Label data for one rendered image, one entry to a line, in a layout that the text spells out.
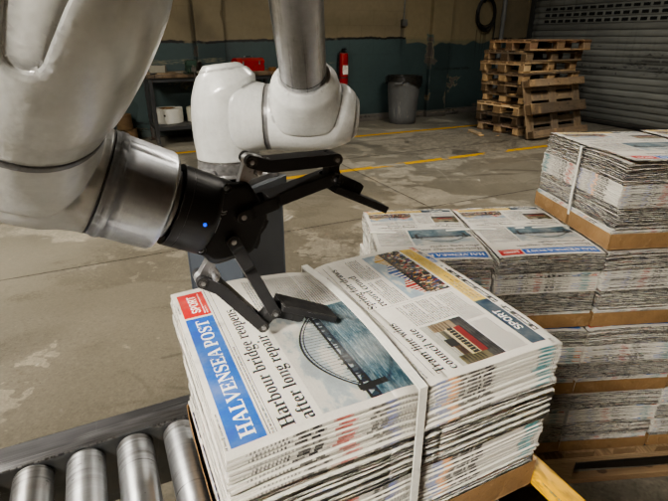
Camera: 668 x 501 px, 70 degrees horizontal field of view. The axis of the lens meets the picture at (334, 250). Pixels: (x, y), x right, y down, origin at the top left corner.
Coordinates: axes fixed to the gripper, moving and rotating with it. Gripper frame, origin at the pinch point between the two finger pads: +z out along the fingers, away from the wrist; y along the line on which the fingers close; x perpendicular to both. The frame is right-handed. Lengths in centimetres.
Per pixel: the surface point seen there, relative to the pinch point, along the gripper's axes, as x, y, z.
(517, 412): 14.5, 7.6, 19.6
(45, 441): -21, 44, -20
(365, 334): 4.5, 6.5, 3.2
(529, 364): 14.8, 1.6, 16.6
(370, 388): 12.5, 8.3, -0.3
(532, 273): -34, -3, 78
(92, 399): -136, 118, 11
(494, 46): -549, -249, 466
